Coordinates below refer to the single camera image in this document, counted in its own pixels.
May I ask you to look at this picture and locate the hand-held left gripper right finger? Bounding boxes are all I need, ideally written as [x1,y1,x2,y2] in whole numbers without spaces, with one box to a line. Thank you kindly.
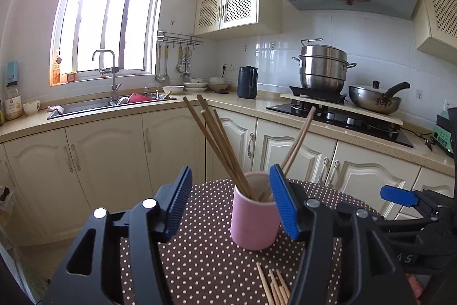
[268,164,418,305]

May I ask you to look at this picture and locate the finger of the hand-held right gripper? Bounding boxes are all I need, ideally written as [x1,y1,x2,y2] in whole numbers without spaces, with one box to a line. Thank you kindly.
[378,217,440,245]
[380,185,450,217]

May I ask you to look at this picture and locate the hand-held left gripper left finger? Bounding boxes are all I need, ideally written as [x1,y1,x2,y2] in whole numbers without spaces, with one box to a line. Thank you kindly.
[42,166,193,305]

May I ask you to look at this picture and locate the pink cup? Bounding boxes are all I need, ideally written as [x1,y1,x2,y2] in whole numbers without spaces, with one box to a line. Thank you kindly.
[229,173,282,251]

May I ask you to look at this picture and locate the bunch of wooden chopsticks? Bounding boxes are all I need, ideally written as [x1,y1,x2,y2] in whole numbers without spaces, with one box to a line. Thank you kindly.
[183,94,317,305]

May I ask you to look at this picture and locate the hanging kitchen utensils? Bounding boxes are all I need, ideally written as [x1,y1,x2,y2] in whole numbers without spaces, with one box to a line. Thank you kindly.
[175,46,193,79]

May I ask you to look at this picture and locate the brown polka dot tablecloth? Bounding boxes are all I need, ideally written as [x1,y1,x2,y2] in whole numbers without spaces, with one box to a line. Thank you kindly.
[119,179,384,305]

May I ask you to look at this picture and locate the green electronic device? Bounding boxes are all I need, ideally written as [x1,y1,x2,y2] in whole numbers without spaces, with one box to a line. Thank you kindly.
[430,114,457,152]

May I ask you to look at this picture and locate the cream base cabinets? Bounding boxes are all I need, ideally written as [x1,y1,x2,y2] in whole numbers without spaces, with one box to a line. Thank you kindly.
[0,104,457,245]

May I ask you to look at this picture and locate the black gas stove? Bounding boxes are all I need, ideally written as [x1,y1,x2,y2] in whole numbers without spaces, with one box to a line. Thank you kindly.
[266,86,415,148]

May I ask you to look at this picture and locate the light wooden board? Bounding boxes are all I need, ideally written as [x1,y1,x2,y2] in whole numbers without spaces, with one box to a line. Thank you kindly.
[280,92,403,126]

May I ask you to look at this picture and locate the beige stone countertop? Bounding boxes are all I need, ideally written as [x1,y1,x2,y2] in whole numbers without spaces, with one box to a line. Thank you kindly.
[0,91,456,177]

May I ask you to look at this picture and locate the black electric kettle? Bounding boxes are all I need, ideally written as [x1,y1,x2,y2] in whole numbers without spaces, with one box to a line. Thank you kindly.
[237,65,258,99]

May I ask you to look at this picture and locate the hanging steel ladle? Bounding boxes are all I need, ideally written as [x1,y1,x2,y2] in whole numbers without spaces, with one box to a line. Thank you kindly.
[155,44,170,83]

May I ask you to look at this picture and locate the steel steamer pot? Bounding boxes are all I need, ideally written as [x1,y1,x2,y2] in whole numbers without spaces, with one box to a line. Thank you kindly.
[292,38,358,93]

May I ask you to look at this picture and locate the steel kitchen sink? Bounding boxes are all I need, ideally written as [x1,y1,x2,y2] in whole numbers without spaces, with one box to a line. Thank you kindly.
[46,94,178,120]

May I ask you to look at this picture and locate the steel sink faucet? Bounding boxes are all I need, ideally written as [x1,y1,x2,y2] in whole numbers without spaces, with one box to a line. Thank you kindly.
[92,49,123,102]

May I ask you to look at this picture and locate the orange packet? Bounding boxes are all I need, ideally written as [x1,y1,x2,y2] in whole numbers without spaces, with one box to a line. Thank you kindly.
[53,49,62,84]

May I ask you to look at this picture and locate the cream lattice door cabinet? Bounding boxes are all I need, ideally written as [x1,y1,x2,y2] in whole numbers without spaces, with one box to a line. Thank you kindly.
[414,0,457,55]
[194,0,282,40]

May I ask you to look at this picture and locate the jar with pale contents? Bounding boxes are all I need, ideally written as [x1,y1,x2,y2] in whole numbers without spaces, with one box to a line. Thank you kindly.
[5,83,24,121]

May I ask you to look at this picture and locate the blue carton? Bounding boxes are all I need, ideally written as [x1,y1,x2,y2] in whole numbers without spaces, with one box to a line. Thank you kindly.
[6,61,19,84]

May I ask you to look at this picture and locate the barred kitchen window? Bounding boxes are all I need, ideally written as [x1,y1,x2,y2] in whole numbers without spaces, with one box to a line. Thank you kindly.
[50,0,168,87]

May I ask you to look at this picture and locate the steel wok with black handle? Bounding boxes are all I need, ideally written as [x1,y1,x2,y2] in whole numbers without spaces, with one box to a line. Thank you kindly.
[348,81,411,114]

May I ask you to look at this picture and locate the steel wall utensil rack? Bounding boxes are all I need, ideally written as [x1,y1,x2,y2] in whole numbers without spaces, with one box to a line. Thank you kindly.
[157,31,204,46]

